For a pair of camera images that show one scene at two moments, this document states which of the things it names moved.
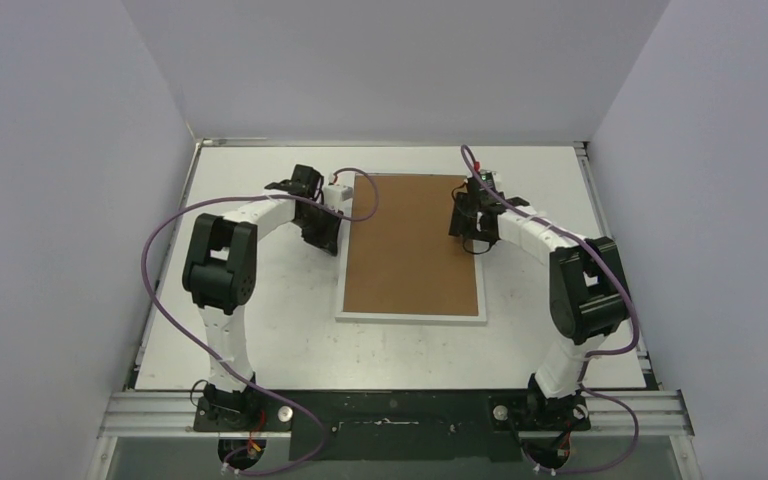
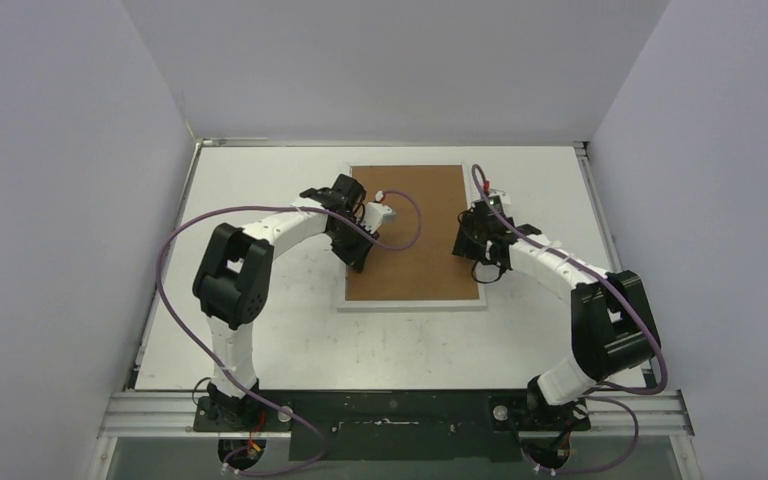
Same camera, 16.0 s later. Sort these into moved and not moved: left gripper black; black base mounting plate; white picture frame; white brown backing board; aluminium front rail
Moved: white picture frame; white brown backing board; left gripper black
Not moved: aluminium front rail; black base mounting plate
